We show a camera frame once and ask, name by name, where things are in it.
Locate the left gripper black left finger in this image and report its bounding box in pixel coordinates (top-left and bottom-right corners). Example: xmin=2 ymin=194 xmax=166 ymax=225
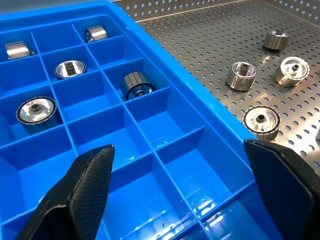
xmin=15 ymin=143 xmax=116 ymax=240

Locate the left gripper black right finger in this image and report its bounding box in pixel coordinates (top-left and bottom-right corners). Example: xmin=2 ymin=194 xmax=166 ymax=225
xmin=243 ymin=138 xmax=320 ymax=240

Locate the blue compartment tray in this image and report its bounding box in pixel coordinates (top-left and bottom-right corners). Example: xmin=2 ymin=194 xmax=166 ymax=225
xmin=0 ymin=0 xmax=285 ymax=240

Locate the perforated metal tray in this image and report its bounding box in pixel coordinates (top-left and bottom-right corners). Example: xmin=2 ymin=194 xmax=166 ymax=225
xmin=113 ymin=0 xmax=320 ymax=176

